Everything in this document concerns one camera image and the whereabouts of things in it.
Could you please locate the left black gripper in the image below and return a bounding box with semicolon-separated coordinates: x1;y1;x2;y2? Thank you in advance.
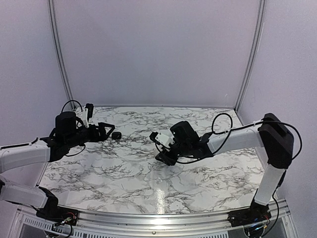
65;122;115;149

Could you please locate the black earbud charging case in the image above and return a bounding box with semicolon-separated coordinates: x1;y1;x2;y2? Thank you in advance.
111;131;122;140

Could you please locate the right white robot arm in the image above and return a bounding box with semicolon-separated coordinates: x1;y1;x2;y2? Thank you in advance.
150;113;297;222

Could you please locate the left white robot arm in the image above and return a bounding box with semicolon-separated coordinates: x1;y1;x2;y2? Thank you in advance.
0;112;115;221

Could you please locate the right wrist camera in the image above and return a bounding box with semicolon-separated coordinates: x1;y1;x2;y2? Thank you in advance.
149;132;175;149

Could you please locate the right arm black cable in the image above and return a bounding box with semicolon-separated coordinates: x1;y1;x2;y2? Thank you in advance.
177;113;303;165

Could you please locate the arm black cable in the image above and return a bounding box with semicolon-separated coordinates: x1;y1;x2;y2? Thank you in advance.
177;113;303;165
0;100;86;157

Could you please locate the aluminium front rail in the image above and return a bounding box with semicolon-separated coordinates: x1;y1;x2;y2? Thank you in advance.
8;199;298;238

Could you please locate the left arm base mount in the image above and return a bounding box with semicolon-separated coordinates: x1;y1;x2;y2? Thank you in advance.
36;187;79;226

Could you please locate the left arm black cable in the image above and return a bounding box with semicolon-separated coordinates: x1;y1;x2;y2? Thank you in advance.
0;100;86;157

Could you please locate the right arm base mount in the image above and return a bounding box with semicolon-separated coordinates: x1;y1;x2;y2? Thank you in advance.
227;199;271;227

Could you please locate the left aluminium corner post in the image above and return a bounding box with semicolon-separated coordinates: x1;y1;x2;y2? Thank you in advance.
47;0;74;100

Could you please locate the aluminium corner post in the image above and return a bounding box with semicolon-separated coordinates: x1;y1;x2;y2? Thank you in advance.
234;0;266;113
47;0;74;100

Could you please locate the right aluminium corner post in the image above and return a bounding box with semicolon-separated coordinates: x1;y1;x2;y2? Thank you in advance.
234;0;266;113

